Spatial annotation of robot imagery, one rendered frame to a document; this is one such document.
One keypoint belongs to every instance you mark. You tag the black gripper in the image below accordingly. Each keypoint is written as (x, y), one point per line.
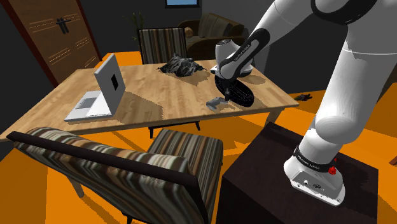
(228, 85)

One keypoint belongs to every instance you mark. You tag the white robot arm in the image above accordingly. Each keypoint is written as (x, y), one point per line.
(347, 93)

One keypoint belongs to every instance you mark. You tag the grey game controller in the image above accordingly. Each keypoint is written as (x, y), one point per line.
(214, 103)

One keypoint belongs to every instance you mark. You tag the dark grey crumpled cloth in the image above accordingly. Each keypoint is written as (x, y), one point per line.
(181, 65)

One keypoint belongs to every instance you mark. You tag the brown sofa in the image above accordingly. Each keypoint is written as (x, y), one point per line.
(214, 29)

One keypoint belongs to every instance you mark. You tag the wooden table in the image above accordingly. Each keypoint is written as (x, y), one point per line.
(161, 93)

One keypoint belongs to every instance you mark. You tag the dark object on floor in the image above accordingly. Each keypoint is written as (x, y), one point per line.
(303, 97)

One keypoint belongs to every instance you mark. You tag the striped upholstered chair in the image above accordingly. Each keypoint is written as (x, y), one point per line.
(130, 173)
(161, 45)

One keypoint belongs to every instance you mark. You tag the window with blue pane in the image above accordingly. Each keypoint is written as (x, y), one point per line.
(182, 2)

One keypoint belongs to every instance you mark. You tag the dark robot stand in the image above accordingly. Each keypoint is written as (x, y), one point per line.
(257, 186)

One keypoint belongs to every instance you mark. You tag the dark potted plant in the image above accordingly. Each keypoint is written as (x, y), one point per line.
(138, 26)

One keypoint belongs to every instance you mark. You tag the silver open laptop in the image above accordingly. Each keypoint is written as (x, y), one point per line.
(108, 77)

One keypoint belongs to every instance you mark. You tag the brown wooden door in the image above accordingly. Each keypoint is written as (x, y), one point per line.
(52, 34)

